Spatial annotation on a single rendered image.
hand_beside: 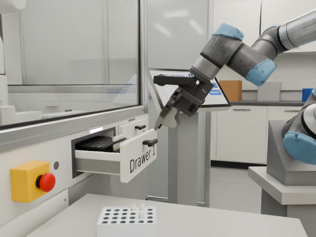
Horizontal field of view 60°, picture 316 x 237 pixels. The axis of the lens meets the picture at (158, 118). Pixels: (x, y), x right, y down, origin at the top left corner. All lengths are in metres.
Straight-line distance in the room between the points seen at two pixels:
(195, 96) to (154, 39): 1.83
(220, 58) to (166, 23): 1.83
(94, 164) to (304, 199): 0.64
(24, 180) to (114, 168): 0.26
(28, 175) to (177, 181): 1.27
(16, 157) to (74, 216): 0.21
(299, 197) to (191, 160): 0.95
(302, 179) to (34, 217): 0.80
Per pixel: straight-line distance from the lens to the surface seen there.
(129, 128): 1.15
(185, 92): 0.79
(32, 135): 0.69
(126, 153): 0.74
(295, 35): 0.83
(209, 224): 0.69
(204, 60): 0.78
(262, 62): 0.77
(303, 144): 0.80
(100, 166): 0.80
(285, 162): 1.00
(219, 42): 0.78
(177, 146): 1.72
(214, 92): 1.80
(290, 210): 1.02
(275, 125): 1.08
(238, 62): 0.77
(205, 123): 2.47
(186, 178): 1.81
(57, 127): 0.75
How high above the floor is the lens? 1.07
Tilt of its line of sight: 6 degrees down
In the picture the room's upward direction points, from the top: straight up
